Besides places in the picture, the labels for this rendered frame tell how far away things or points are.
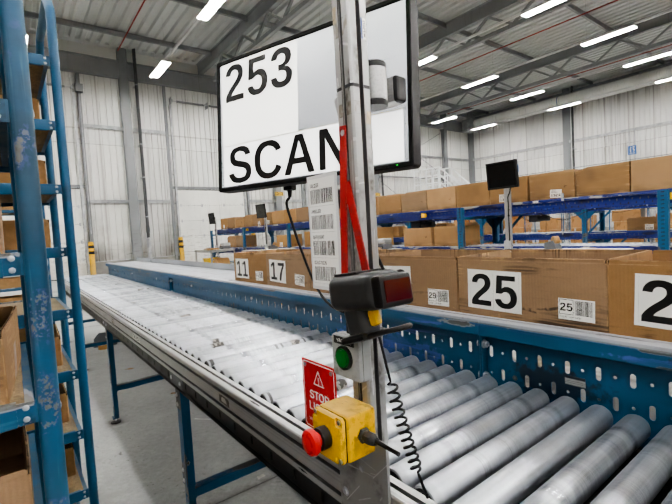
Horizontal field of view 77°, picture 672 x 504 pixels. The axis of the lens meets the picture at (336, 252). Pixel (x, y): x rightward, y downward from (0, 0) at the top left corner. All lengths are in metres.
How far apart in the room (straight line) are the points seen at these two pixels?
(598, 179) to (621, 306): 4.88
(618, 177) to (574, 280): 4.78
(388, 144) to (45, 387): 0.64
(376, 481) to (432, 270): 0.75
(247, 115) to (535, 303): 0.82
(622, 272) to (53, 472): 1.08
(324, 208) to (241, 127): 0.36
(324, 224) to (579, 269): 0.64
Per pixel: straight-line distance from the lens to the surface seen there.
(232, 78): 1.06
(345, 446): 0.68
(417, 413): 0.99
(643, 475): 0.87
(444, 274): 1.31
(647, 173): 5.78
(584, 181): 5.99
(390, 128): 0.78
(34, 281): 0.69
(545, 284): 1.15
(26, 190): 0.69
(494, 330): 1.17
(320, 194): 0.72
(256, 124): 0.97
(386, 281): 0.54
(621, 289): 1.09
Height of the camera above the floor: 1.15
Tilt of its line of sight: 3 degrees down
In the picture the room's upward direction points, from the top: 3 degrees counter-clockwise
